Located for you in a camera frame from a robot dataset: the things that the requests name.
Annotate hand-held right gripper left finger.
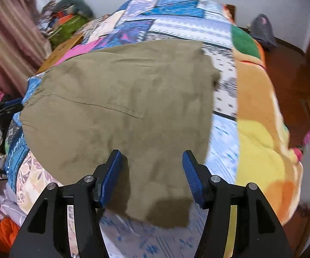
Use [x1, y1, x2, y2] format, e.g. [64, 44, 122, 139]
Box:
[9, 149, 123, 258]

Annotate striped pink curtain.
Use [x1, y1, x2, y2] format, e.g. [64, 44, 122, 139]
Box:
[0, 0, 50, 97]

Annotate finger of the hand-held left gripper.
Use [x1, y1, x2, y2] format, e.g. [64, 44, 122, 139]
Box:
[0, 98, 23, 129]

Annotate pile of mixed clothes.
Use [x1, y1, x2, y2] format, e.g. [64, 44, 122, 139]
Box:
[37, 0, 96, 39]

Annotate orange cloth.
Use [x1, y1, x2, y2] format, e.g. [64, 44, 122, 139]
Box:
[0, 215, 21, 253]

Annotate olive green pants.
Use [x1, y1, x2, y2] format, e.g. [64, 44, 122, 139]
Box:
[20, 40, 221, 229]

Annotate cardboard box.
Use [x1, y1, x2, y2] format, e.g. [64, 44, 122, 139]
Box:
[38, 34, 84, 74]

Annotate patchwork printed bedsheet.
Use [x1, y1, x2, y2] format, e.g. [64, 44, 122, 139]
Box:
[3, 0, 242, 258]

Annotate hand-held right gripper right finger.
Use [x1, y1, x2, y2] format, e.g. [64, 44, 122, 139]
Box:
[182, 150, 291, 258]

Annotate orange yellow fleece blanket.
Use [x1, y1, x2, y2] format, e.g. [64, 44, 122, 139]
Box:
[223, 4, 304, 258]

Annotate grey purple cloth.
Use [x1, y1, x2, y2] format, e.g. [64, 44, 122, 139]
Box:
[250, 13, 278, 49]

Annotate wooden bed frame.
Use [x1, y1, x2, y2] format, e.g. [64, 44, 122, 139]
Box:
[236, 24, 310, 151]

